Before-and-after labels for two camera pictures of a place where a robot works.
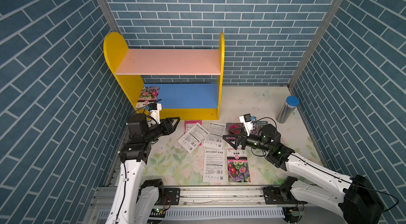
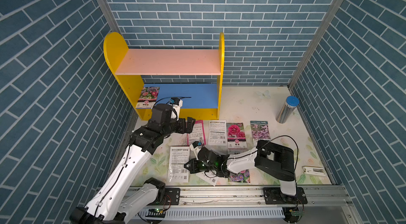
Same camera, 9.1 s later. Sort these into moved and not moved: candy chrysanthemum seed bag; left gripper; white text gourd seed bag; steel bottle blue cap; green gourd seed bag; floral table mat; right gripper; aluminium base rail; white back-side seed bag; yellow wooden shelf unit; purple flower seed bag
Moved: left gripper; green gourd seed bag; right gripper; white back-side seed bag
Not moved: candy chrysanthemum seed bag; white text gourd seed bag; aluminium base rail; purple flower seed bag; yellow wooden shelf unit; floral table mat; steel bottle blue cap
